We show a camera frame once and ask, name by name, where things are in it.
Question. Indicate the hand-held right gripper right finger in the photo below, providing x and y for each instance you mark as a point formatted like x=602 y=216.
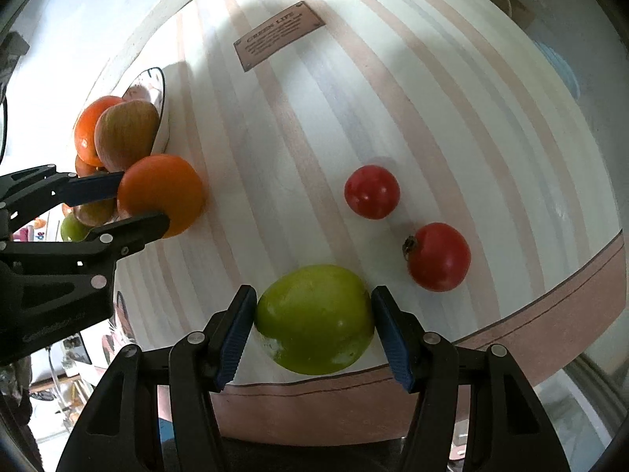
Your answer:
x=395 y=339

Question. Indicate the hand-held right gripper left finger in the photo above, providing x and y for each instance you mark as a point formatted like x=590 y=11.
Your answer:
x=236 y=339

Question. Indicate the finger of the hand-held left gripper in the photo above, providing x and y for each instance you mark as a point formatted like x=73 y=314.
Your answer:
x=132 y=233
x=93 y=189

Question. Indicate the dark red apple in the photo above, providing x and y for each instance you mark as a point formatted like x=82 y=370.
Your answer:
x=96 y=212

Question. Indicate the green apple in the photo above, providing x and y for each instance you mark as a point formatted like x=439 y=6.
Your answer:
x=314 y=319
x=72 y=230

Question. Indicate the large orange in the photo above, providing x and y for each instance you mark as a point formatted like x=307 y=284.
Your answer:
x=167 y=187

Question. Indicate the pale striped red apple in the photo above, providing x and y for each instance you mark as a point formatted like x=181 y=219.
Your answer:
x=128 y=132

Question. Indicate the patterned oval plate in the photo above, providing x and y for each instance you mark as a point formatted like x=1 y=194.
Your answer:
x=164 y=123

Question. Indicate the small red tomato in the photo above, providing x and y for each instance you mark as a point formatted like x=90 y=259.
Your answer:
x=372 y=192
x=439 y=256

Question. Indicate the striped table mat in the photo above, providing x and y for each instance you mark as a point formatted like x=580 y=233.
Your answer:
x=417 y=108

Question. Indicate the brown label patch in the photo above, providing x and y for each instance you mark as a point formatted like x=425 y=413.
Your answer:
x=277 y=37

